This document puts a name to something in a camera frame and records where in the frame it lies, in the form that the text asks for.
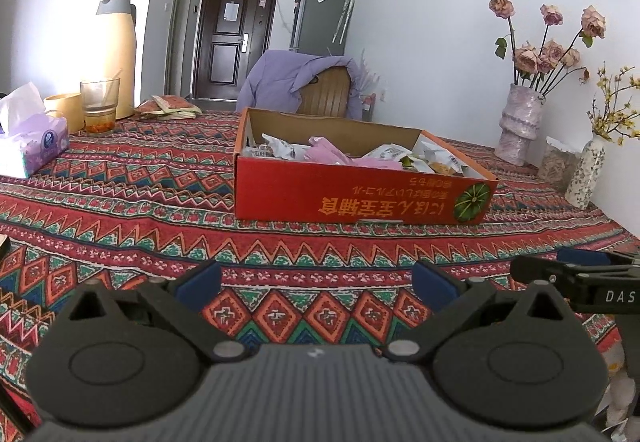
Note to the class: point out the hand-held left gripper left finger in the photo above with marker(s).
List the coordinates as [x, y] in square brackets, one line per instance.
[199, 283]

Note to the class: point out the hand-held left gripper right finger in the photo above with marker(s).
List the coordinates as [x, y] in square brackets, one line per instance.
[435, 283]

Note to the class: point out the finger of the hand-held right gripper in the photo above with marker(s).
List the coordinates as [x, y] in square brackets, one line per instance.
[585, 257]
[540, 268]

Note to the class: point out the orange cardboard box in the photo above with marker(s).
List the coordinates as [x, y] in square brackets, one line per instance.
[350, 192]

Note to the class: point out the floral slim vase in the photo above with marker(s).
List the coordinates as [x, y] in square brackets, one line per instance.
[585, 172]

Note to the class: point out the glass jar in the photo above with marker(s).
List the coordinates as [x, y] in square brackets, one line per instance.
[557, 162]

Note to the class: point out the white printed clothing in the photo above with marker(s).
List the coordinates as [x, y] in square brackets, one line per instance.
[614, 402]

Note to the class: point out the white green snack packet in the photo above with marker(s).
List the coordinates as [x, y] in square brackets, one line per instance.
[415, 164]

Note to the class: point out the pink wrapped vase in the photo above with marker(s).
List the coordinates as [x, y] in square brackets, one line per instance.
[517, 132]

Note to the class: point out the yellow flower branches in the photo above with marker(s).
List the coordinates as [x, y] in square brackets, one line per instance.
[615, 117]

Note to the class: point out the pink snack packet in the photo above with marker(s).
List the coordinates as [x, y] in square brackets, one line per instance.
[335, 153]

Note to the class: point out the stack of red sachets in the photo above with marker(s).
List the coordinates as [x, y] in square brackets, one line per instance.
[170, 107]

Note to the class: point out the clear drinking glass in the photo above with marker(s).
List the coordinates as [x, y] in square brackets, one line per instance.
[100, 110]

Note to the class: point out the dried pink roses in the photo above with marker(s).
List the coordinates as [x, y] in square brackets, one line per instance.
[537, 57]

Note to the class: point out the purple tissue pack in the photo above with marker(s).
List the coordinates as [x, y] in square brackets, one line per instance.
[35, 147]

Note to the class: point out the yellow cup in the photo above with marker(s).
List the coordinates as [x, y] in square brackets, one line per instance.
[65, 115]

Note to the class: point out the dark brown door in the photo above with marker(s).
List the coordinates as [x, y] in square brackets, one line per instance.
[220, 67]

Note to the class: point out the wooden chair with purple jacket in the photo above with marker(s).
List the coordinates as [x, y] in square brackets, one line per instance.
[270, 77]

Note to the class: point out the pale spoon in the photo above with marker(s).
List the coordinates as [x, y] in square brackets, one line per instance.
[112, 82]

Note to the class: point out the yellow thermos jug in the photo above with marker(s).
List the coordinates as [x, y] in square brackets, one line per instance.
[120, 62]

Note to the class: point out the grey interior door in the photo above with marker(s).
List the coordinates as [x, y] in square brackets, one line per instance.
[179, 27]

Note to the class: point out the white door notice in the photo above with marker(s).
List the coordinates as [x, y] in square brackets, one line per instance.
[231, 11]

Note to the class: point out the grey refrigerator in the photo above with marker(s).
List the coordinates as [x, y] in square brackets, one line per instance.
[315, 27]

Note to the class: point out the white folded umbrella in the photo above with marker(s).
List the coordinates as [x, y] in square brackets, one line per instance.
[345, 12]

